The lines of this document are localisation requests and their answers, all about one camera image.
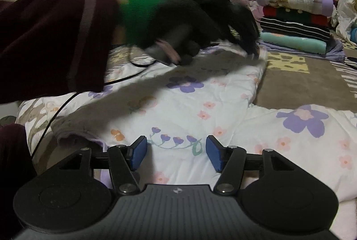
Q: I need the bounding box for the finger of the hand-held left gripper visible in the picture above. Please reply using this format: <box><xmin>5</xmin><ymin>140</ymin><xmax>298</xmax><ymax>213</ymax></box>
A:
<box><xmin>241</xmin><ymin>21</ymin><xmax>262</xmax><ymax>58</ymax></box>

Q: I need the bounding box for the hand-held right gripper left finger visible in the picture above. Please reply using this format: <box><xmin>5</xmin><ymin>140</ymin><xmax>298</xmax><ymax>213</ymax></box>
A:
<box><xmin>57</xmin><ymin>136</ymin><xmax>148</xmax><ymax>195</ymax></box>

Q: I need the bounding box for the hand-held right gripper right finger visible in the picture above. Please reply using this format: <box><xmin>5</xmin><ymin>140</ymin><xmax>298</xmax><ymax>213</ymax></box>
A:
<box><xmin>206</xmin><ymin>135</ymin><xmax>298</xmax><ymax>196</ymax></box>

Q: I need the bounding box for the white floral garment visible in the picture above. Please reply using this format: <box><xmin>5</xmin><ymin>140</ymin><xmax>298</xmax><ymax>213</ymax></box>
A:
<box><xmin>17</xmin><ymin>39</ymin><xmax>357</xmax><ymax>240</ymax></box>

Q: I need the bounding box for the person's left forearm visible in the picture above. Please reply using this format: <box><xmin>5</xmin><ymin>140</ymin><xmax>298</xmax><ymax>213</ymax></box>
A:
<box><xmin>0</xmin><ymin>0</ymin><xmax>127</xmax><ymax>105</ymax></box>

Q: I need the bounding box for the person's left hand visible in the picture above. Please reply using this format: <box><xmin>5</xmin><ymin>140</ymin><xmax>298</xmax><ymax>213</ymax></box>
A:
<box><xmin>119</xmin><ymin>0</ymin><xmax>224</xmax><ymax>66</ymax></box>

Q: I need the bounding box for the black white striped folded garment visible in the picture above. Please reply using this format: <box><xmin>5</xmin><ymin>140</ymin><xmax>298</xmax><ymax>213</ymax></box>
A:
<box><xmin>259</xmin><ymin>16</ymin><xmax>332</xmax><ymax>41</ymax></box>

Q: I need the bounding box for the teal folded towel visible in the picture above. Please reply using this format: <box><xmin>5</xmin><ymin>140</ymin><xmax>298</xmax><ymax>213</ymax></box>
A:
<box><xmin>261</xmin><ymin>32</ymin><xmax>327</xmax><ymax>55</ymax></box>

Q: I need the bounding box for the red black green folded sweater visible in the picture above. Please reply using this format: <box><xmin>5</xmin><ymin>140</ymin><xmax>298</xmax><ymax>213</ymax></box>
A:
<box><xmin>262</xmin><ymin>5</ymin><xmax>334</xmax><ymax>29</ymax></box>

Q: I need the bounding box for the brown patterned blanket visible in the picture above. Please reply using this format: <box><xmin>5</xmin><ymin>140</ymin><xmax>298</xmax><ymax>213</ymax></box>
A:
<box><xmin>107</xmin><ymin>31</ymin><xmax>357</xmax><ymax>118</ymax></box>

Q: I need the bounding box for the lavender folded cloth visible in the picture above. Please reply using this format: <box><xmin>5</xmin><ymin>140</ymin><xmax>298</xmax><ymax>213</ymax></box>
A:
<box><xmin>258</xmin><ymin>37</ymin><xmax>346</xmax><ymax>63</ymax></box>

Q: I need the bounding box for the white plastic bag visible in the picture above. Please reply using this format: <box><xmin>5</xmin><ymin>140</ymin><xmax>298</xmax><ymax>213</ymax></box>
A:
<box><xmin>333</xmin><ymin>0</ymin><xmax>357</xmax><ymax>45</ymax></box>

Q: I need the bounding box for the black cable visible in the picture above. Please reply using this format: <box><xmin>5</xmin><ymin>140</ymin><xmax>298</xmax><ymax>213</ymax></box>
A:
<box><xmin>31</xmin><ymin>53</ymin><xmax>158</xmax><ymax>160</ymax></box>

